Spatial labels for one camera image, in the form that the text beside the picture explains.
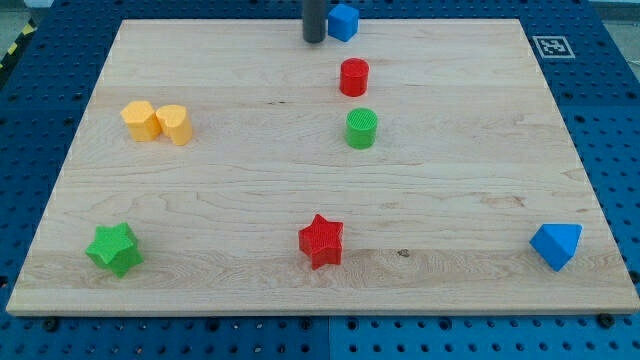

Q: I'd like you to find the red star block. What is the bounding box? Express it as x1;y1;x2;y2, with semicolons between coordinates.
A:
298;214;344;270

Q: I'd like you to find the white fiducial marker tag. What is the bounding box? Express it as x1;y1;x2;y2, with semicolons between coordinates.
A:
532;35;575;59

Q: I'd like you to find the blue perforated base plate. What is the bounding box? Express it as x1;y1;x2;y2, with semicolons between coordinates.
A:
1;0;639;359

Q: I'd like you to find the yellow heart block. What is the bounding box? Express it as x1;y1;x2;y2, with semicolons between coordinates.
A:
156;104;193;146

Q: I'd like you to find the wooden board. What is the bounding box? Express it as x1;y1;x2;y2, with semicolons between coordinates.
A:
7;19;639;317

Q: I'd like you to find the red cylinder block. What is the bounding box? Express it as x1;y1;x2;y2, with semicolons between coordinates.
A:
339;58;370;97

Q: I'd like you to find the blue triangular prism block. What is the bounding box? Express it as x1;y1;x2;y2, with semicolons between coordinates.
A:
529;223;583;272

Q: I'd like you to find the yellow hexagon block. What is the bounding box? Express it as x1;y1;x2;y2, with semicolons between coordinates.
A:
120;100;161;142

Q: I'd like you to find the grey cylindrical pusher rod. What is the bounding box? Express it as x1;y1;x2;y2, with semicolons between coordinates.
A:
302;0;327;44

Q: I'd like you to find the green cylinder block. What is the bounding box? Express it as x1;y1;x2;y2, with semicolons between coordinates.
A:
345;108;378;149

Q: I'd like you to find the blue cube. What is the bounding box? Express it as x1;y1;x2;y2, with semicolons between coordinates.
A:
328;4;359;42

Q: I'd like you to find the green star block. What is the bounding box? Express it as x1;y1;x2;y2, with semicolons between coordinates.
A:
85;222;144;278

